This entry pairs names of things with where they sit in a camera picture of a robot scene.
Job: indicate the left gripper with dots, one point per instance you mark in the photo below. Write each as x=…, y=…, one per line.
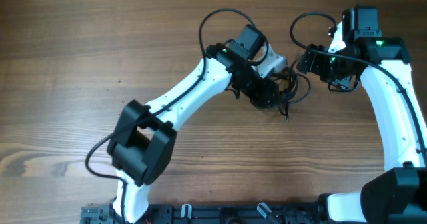
x=264, y=91

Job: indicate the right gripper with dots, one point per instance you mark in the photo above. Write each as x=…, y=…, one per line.
x=311, y=62

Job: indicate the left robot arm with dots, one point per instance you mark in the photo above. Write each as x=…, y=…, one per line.
x=144, y=138

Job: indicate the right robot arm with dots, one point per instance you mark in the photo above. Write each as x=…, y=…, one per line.
x=359, y=55

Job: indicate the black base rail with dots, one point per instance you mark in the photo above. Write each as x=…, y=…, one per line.
x=216, y=214

